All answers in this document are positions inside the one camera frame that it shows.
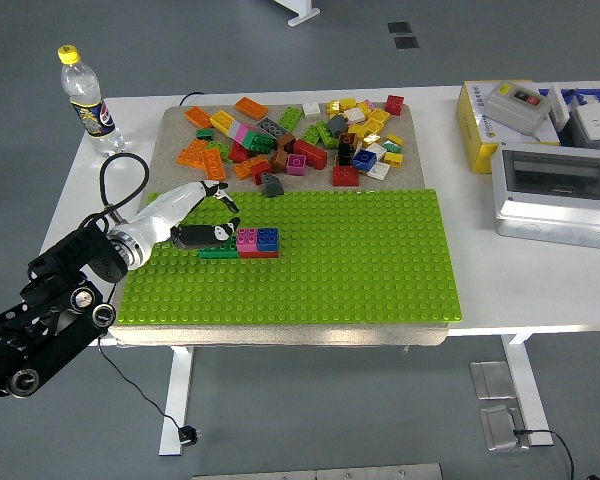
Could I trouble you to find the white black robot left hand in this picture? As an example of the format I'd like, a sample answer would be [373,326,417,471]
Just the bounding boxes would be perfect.
[128,180,243,252]

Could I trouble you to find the orange building brick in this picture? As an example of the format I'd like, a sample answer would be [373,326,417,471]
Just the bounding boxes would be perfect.
[234,97,270,120]
[176,138,210,168]
[184,106,214,129]
[201,148,228,182]
[233,155,270,181]

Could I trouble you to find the long dark green brick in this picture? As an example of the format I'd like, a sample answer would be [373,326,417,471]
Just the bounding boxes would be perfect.
[198,239,241,260]

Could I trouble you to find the blue square building brick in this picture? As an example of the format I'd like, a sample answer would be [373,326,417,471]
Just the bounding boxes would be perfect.
[352,148,378,173]
[256,227,281,253]

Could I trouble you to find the dark grey slope brick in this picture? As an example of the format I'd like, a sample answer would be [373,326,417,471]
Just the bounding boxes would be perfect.
[259,172,285,198]

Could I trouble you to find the pink grey striped brick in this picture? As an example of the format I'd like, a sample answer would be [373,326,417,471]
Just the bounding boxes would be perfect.
[228,119,254,146]

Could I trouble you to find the dark green building brick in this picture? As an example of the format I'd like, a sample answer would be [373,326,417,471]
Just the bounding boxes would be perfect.
[243,129,277,154]

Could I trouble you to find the long red building brick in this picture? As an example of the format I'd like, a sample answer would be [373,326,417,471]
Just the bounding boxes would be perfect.
[292,138,328,169]

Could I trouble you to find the green studded baseplate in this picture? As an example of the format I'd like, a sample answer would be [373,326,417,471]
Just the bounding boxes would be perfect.
[115,188,465,326]

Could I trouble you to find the dark brown building brick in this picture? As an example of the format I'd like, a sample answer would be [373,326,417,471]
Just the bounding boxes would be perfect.
[337,132,358,166]

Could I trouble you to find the clear bottle yellow cap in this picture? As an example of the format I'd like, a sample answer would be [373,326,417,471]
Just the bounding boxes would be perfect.
[57,44,127,160]

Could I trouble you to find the white table leg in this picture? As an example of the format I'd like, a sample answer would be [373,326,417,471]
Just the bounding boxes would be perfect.
[499,333,555,447]
[158,344,196,457]

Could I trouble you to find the white furniture foot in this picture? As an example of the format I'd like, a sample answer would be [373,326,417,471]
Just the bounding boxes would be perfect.
[272,0,322,29]

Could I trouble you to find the metal floor strip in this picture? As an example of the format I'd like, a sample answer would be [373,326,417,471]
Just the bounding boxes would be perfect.
[192,463,444,480]

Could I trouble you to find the yellow cardboard box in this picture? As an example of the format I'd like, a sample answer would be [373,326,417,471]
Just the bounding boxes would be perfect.
[454,79,561,175]

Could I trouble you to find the metal floor plate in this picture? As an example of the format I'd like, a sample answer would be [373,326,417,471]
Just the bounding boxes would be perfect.
[468,360,517,401]
[479,404,531,454]

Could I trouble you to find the white plastic plate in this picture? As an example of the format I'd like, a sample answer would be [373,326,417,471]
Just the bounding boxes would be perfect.
[548,83,571,132]

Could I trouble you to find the black power cord with plug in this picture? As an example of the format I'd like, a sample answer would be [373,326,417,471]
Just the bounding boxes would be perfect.
[97,91,204,451]

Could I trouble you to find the grey push-button switch box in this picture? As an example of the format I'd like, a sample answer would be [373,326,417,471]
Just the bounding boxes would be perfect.
[482,80,553,137]

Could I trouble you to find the white enclosure transparent lid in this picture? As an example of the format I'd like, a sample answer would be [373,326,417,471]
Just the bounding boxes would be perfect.
[489,141,600,250]

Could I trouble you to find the white wall socket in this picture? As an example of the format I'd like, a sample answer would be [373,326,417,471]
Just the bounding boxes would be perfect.
[568,102,600,147]

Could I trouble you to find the thin black floor cable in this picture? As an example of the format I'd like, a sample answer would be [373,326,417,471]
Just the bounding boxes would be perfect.
[512,427,576,480]

